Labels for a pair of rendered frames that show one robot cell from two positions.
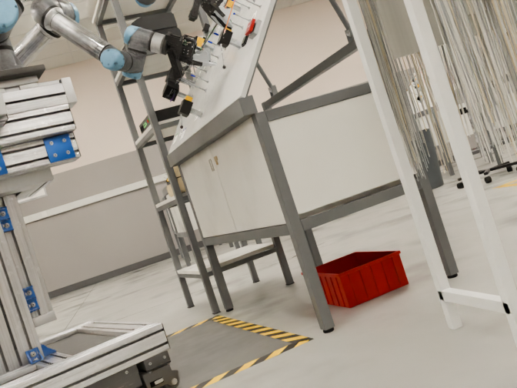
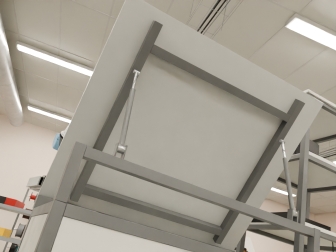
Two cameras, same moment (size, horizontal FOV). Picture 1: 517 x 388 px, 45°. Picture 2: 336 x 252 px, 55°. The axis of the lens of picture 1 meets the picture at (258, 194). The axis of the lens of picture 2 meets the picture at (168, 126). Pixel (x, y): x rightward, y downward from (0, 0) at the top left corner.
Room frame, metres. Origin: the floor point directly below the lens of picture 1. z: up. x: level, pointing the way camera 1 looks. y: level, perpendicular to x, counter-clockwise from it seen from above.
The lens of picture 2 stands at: (2.63, -1.69, 0.69)
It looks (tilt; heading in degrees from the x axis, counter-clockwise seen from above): 23 degrees up; 88
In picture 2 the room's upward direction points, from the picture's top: 14 degrees clockwise
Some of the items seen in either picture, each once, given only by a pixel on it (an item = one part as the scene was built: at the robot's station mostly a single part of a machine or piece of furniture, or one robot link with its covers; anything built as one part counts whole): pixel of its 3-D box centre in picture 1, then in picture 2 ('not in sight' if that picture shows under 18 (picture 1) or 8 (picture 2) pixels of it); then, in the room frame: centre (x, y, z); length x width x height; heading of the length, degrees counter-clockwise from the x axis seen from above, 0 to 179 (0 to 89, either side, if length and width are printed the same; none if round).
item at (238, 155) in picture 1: (244, 180); not in sight; (2.45, 0.04, 0.60); 0.55 x 0.03 x 0.39; 21
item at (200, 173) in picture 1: (207, 195); not in sight; (2.96, 0.23, 0.60); 0.55 x 0.02 x 0.39; 21
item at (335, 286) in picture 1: (352, 277); not in sight; (2.64, -0.27, 0.07); 0.39 x 0.29 x 0.14; 19
